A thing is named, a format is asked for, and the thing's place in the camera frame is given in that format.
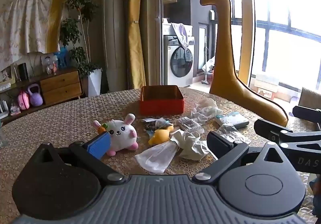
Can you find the brown hair scrunchie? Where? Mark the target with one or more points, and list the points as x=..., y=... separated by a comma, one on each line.
x=154, y=123

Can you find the purple kettlebell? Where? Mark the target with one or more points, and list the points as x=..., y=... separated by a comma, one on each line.
x=35, y=97

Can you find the yellow duck soft toy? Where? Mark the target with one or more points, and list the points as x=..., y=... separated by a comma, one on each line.
x=160, y=136

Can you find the purple cloth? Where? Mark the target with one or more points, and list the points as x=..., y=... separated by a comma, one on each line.
x=181, y=33

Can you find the black speaker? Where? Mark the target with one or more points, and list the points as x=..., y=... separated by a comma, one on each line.
x=23, y=71

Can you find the white planter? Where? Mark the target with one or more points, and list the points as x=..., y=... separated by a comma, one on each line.
x=94, y=83

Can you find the toy figure box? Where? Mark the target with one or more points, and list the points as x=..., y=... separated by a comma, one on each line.
x=49, y=63

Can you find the white washing machine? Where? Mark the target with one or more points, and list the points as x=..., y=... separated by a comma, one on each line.
x=178, y=63

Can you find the covered standing air conditioner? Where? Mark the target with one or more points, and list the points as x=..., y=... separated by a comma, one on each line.
x=114, y=25

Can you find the floral white cloth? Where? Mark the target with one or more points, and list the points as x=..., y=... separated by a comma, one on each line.
x=22, y=23

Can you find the wooden cabinet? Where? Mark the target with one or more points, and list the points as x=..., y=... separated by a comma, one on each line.
x=60, y=86

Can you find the picture frame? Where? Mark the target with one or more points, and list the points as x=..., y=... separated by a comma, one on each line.
x=6, y=76

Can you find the clear plastic packet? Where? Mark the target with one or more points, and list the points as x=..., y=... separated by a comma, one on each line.
x=189, y=125

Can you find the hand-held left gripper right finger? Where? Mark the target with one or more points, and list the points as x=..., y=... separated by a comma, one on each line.
x=218, y=145

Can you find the tissue pack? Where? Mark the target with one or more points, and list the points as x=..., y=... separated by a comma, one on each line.
x=232, y=120

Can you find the green potted plant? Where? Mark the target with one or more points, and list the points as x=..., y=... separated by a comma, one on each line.
x=75, y=28

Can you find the yellow giraffe statue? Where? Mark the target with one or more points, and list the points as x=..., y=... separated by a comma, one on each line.
x=225, y=63

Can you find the yellow hanging cloth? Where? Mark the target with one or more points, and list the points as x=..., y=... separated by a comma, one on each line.
x=55, y=23

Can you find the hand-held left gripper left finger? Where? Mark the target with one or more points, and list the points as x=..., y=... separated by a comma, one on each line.
x=99, y=145

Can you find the white plastic bag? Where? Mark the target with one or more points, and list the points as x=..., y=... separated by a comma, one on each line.
x=156, y=157

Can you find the yellow curtain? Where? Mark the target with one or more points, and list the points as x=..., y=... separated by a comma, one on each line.
x=136, y=25

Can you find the silver plastic bag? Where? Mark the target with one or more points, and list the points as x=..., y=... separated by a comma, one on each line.
x=232, y=133

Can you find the blue box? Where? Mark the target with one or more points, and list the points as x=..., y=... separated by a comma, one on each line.
x=62, y=58

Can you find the pink toy case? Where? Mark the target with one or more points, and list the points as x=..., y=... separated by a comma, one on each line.
x=23, y=101

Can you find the white bunny plush toy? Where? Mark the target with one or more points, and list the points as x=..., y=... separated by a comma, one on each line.
x=123, y=133

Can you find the cardboard box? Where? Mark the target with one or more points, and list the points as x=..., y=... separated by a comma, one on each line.
x=267, y=86

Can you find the red tin box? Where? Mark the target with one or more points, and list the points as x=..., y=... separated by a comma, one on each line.
x=161, y=101

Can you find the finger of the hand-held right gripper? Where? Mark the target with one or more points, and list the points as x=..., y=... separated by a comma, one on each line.
x=304, y=113
x=273, y=130

